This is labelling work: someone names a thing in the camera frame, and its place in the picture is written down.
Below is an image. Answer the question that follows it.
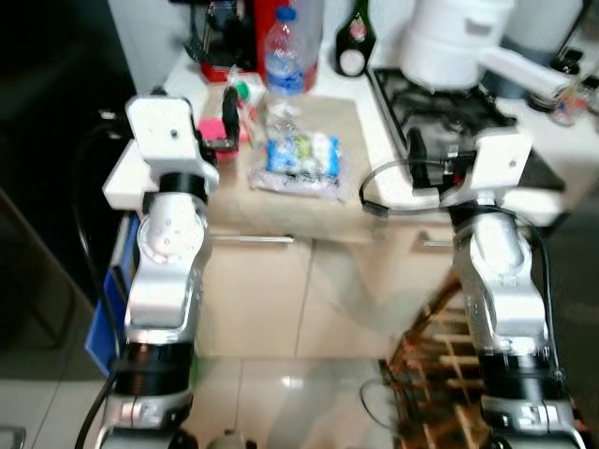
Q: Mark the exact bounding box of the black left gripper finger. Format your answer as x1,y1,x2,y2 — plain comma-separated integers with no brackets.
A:
221,86,241,151

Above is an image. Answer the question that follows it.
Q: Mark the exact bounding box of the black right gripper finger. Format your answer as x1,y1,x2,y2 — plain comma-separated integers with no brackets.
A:
407,128,429,185

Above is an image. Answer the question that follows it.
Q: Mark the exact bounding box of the pink box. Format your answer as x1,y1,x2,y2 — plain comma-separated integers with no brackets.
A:
197,117,252,148

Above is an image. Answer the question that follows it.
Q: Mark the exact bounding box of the small green capped item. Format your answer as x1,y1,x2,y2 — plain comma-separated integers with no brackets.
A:
234,80,258,104

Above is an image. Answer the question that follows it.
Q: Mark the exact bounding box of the black gas stove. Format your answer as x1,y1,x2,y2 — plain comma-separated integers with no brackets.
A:
368,65,567,193

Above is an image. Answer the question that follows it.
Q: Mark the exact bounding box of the clear plastic water bottle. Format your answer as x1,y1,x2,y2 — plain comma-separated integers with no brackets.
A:
262,7,308,141

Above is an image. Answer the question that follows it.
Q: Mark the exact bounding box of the blue white small-bottle pack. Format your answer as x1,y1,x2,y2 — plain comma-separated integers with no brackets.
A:
251,131,345,199

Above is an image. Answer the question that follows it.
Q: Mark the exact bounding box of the black coffee machine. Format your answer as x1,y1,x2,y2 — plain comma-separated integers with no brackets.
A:
183,0,258,71

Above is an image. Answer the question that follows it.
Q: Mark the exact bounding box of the beige counter mat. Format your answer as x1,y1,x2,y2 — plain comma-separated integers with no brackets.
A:
201,92,375,235

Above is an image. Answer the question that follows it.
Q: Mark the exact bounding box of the red kitchen appliance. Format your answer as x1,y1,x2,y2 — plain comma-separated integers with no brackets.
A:
201,0,324,93

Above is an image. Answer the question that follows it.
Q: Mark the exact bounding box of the white cooking pot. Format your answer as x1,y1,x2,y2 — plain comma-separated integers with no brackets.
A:
398,0,516,90

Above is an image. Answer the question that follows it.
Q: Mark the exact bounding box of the dark labelled bottle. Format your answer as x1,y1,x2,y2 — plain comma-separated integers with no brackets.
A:
335,0,378,78

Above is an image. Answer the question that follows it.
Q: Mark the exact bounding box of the small glass jar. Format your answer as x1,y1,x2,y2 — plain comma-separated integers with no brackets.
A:
552,80,586,127

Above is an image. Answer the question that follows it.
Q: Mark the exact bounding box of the white kitchen counter cabinet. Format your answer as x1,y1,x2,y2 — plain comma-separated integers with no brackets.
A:
101,51,599,361

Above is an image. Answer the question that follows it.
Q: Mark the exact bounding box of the grey pot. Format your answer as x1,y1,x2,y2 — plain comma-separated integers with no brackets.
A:
487,0,586,99

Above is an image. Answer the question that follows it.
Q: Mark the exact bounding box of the wooden slatted rack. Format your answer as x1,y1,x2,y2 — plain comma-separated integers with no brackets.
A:
382,271,492,449

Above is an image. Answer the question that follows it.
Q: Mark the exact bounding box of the blue cutting board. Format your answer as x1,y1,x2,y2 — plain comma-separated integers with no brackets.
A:
84,213,141,375

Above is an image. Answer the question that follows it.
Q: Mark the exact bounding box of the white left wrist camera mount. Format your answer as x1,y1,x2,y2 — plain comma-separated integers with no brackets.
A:
124,94,218,183

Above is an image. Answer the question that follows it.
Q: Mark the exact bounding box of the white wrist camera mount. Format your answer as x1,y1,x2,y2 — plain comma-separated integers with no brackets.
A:
440,129,534,209
124,94,218,183

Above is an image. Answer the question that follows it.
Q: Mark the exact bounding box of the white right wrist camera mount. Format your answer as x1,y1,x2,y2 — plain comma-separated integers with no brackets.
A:
440,129,534,209

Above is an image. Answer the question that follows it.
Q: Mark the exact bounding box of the metal cabinet handle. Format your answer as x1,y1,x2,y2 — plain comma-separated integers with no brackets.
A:
418,236,460,250
211,234,296,245

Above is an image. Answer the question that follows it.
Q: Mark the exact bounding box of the white cylindrical handle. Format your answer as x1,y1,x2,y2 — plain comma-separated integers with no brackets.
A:
477,47,572,99

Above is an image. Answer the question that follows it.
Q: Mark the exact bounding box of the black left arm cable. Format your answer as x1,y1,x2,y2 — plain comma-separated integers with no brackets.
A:
73,117,132,449

